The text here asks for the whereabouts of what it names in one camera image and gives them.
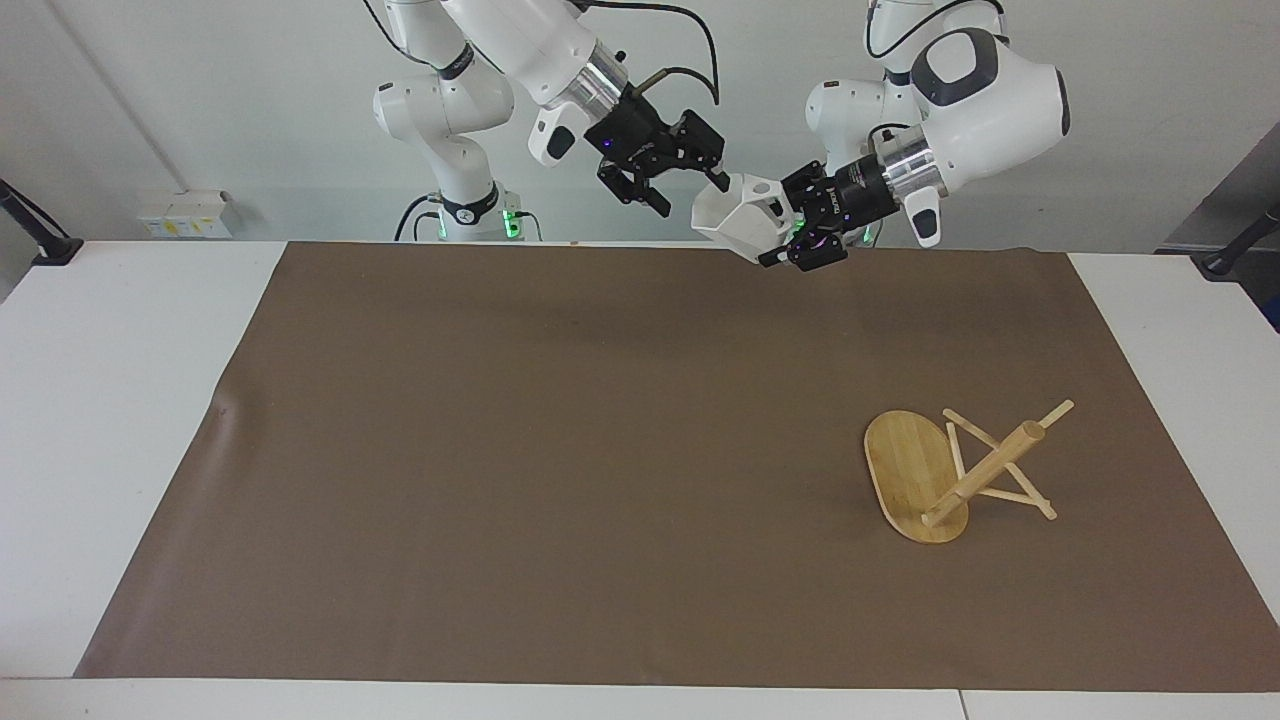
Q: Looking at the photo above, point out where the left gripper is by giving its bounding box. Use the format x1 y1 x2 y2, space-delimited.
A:
757 157 905 274

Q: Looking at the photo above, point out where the black stand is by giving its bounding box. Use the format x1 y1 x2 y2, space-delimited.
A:
1198 203 1280 282
0 178 85 267

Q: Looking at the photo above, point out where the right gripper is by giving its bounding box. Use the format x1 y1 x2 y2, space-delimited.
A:
586 88 732 219

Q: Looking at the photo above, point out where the white wall socket box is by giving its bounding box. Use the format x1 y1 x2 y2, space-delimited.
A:
137 189 234 240

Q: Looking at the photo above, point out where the wooden cup rack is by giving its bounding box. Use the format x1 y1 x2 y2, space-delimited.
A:
863 399 1077 546

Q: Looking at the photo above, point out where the black cable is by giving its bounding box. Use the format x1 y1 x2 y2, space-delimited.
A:
865 0 1011 61
393 193 443 244
566 0 722 107

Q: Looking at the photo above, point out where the white faceted cup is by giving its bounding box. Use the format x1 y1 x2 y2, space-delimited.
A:
691 172 802 265

